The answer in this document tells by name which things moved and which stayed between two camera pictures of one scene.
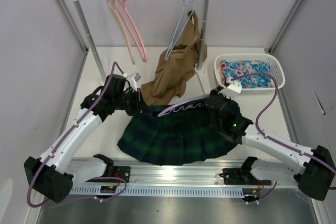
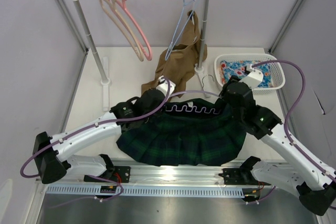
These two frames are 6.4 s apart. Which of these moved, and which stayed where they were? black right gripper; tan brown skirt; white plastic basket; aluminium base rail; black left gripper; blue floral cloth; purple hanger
Moved: black left gripper; black right gripper; purple hanger
Stayed: aluminium base rail; tan brown skirt; blue floral cloth; white plastic basket
